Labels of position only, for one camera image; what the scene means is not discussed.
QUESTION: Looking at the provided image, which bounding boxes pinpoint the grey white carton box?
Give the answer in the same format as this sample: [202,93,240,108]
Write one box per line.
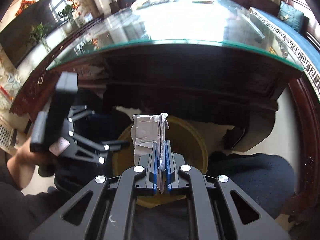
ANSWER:
[131,113,169,165]

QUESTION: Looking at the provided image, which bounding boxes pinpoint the yellow trash bin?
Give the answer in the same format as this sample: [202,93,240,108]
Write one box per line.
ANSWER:
[112,114,209,209]

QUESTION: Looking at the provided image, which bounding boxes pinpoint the person left hand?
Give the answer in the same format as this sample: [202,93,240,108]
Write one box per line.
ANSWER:
[7,137,52,189]

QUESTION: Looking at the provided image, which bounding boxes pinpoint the potted green plant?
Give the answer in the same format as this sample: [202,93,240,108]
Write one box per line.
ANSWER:
[28,22,51,53]

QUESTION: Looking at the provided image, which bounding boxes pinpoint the black television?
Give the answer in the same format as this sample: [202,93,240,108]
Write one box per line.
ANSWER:
[1,0,66,67]

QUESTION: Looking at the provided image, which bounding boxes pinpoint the white patterned snack bag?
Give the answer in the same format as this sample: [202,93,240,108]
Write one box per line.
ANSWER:
[130,0,152,10]

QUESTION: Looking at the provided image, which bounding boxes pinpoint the white remote control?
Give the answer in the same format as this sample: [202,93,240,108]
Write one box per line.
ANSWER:
[192,0,214,4]

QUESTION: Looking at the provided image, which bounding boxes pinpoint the blue bench seat cushion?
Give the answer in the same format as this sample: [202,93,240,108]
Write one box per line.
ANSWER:
[249,7,320,99]

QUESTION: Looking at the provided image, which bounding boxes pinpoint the teal embroidered cushion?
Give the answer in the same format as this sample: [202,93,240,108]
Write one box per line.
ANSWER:
[278,1,304,33]

